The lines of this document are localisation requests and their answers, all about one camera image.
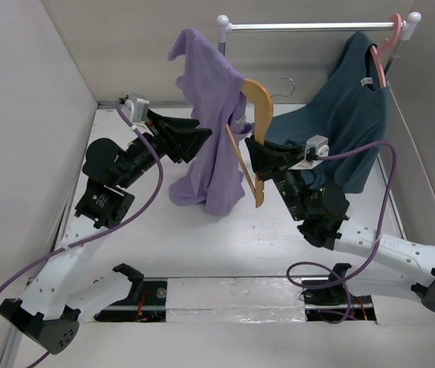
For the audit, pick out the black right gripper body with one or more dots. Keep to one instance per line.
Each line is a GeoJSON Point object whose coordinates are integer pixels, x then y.
{"type": "Point", "coordinates": [292, 188]}

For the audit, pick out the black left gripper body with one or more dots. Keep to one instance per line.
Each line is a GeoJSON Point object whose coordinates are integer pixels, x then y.
{"type": "Point", "coordinates": [142, 156]}

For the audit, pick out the wooden clothes hanger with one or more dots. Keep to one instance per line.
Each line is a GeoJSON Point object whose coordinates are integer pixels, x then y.
{"type": "Point", "coordinates": [263, 110]}

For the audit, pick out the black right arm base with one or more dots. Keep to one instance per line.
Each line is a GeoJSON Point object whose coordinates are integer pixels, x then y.
{"type": "Point", "coordinates": [330, 304]}

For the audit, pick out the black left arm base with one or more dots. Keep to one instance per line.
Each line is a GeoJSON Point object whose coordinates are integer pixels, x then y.
{"type": "Point", "coordinates": [145, 302]}

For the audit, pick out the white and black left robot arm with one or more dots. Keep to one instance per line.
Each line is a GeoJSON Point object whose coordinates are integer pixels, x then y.
{"type": "Point", "coordinates": [49, 312]}

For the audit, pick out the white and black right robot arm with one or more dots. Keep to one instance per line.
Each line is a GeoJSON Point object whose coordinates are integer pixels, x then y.
{"type": "Point", "coordinates": [393, 267]}

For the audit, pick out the dark teal t shirt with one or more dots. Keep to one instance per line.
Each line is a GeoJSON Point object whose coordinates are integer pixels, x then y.
{"type": "Point", "coordinates": [350, 110]}

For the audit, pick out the white and silver clothes rack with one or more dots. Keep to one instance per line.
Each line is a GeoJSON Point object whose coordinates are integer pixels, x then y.
{"type": "Point", "coordinates": [402, 29]}

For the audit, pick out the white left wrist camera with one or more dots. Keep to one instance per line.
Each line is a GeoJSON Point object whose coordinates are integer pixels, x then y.
{"type": "Point", "coordinates": [136, 107]}

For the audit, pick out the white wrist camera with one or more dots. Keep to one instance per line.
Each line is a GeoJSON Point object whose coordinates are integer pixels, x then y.
{"type": "Point", "coordinates": [136, 107]}
{"type": "Point", "coordinates": [315, 148]}

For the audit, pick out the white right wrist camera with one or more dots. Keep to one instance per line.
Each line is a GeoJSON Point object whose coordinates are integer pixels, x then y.
{"type": "Point", "coordinates": [315, 148]}

